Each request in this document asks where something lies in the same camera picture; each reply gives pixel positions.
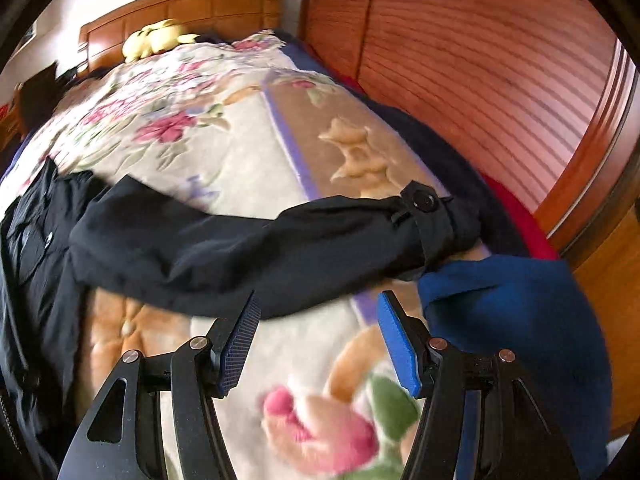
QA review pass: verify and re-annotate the black trench coat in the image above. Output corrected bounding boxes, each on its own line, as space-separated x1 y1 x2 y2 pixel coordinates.
1 162 480 479

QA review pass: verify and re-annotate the blue pillow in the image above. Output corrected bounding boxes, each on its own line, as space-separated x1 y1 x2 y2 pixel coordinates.
418 255 612 479

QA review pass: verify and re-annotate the floral blanket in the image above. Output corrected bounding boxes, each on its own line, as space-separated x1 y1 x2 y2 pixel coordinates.
1 33 438 479

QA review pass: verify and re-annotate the navy bed sheet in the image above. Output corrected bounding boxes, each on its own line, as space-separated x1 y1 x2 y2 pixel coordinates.
274 29 530 257

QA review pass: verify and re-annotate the wooden chair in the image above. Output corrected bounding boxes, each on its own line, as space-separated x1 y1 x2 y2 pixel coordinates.
15 62 58 136

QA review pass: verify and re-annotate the yellow plush toy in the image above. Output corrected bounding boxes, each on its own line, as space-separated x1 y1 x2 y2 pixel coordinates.
122 18 198 64

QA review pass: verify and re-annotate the wooden headboard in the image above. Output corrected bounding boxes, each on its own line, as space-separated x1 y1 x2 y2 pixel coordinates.
78 0 282 74

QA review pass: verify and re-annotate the wooden louvered wardrobe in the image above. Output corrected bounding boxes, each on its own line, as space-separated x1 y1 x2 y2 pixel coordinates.
299 0 640 256

